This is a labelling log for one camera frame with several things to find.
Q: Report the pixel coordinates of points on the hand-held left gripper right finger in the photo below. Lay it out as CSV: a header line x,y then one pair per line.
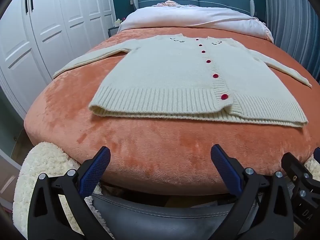
x,y
225,167

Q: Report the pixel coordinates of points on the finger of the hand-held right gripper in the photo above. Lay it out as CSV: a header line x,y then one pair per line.
x,y
293,166
317,153

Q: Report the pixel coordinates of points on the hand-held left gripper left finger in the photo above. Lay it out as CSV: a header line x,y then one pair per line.
x,y
95,171

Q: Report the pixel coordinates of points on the cream knit cardigan red buttons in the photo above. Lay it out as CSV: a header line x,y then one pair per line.
x,y
170,80

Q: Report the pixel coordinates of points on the white fluffy fleece throw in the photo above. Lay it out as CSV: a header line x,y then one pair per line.
x,y
45,160

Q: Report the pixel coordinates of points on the orange plush blanket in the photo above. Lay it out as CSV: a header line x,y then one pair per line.
x,y
155,150

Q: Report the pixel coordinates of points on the grey-blue curtain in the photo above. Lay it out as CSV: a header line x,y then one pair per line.
x,y
292,17

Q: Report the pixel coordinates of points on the dark nightstand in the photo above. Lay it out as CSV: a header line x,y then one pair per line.
x,y
113,32

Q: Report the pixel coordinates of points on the white panelled wardrobe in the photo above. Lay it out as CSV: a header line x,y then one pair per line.
x,y
50,30

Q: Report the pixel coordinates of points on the tissue box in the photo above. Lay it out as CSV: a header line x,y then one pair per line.
x,y
117,23

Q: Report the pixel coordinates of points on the white duvet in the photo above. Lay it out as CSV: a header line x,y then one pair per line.
x,y
190,17

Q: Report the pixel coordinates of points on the pink crumpled cloth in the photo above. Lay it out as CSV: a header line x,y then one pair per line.
x,y
172,3

